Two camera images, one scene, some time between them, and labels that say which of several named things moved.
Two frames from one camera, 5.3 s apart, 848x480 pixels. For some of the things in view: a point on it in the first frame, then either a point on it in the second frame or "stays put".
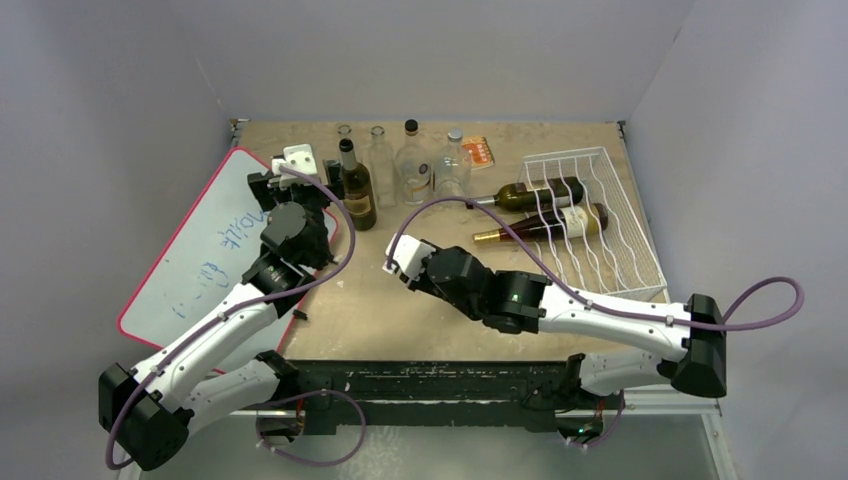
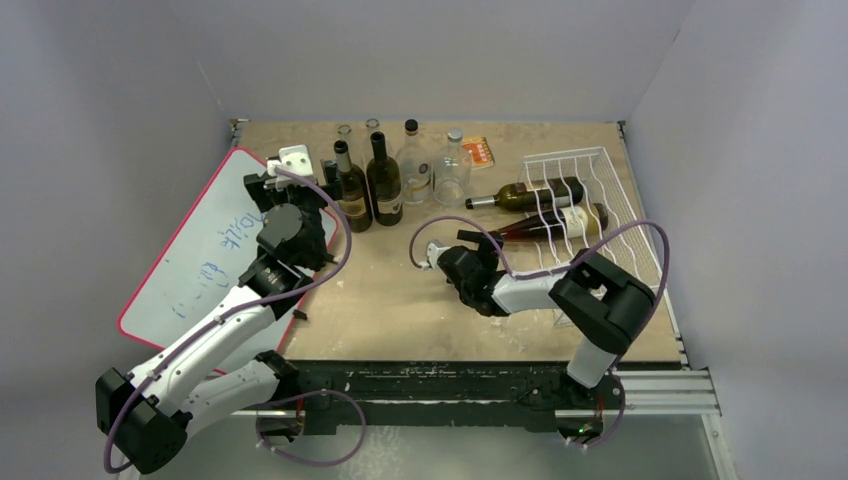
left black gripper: x=270 y=194 stays put
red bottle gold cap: x=552 y=225 stays put
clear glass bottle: x=382 y=158 → x=372 y=125
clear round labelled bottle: x=413 y=167 stays put
